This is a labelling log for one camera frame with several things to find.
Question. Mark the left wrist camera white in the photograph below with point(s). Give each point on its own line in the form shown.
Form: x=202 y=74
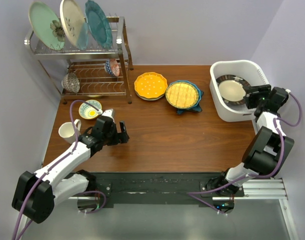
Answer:
x=107 y=113

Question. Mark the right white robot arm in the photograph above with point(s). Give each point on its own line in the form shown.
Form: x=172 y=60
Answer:
x=268 y=150

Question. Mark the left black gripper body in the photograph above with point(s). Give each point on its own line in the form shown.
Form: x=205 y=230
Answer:
x=112 y=138

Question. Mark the yellow woven pattern plate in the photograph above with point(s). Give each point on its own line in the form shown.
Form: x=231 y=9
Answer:
x=182 y=94

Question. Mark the grey patterned bowl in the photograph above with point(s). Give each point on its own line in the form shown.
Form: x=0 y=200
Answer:
x=71 y=83

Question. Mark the cream ceramic mug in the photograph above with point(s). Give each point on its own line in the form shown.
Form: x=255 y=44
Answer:
x=67 y=131

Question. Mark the black rimmed cream plate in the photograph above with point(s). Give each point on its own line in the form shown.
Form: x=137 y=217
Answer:
x=231 y=89

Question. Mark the dark blue scalloped plate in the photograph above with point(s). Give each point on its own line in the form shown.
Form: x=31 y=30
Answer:
x=196 y=108

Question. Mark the yellow blue patterned bowl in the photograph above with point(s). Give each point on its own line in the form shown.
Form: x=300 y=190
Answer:
x=91 y=111

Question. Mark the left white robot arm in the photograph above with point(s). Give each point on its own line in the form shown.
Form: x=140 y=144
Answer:
x=37 y=194

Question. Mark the metal dish rack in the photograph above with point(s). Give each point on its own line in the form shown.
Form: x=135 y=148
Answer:
x=89 y=64

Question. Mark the orange dotted plate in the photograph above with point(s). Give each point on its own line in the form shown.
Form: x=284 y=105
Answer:
x=150 y=85

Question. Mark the blue orange patterned bowl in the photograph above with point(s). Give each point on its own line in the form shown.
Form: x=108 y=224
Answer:
x=111 y=67

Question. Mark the mint green flower plate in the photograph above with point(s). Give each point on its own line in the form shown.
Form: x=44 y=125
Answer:
x=46 y=25

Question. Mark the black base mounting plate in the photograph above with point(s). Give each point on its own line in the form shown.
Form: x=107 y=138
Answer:
x=158 y=188

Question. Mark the cream floral plate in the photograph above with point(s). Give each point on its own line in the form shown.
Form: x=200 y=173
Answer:
x=72 y=18

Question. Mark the teal scalloped plate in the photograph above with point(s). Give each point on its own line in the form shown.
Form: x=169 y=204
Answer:
x=99 y=25

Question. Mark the small light blue plate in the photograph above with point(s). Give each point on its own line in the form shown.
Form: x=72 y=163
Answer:
x=83 y=37

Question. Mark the white plastic bin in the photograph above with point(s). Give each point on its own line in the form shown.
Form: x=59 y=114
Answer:
x=246 y=69

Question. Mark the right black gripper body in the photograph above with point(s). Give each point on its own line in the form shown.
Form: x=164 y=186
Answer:
x=262 y=103

